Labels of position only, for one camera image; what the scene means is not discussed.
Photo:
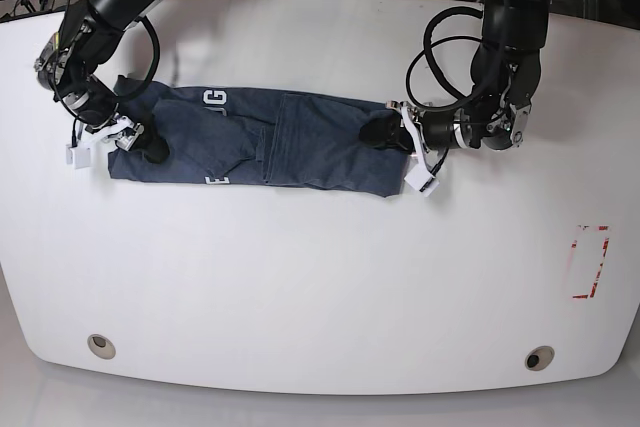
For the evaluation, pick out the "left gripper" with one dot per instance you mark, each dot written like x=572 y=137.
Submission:
x=412 y=129

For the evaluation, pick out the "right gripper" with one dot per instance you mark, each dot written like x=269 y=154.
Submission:
x=97 y=119

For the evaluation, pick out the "dark blue T-shirt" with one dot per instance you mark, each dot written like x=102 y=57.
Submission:
x=265 y=137

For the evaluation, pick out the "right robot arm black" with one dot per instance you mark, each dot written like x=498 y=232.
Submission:
x=90 y=33

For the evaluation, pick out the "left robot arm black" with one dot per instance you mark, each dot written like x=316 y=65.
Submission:
x=505 y=73

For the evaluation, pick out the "red tape rectangle marking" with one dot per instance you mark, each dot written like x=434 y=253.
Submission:
x=587 y=256

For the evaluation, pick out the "left table cable grommet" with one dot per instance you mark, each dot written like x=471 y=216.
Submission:
x=101 y=347

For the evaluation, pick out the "table cable grommet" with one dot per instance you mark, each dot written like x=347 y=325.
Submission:
x=101 y=347
x=539 y=358

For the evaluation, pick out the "right table cable grommet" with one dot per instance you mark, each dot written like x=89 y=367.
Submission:
x=539 y=358

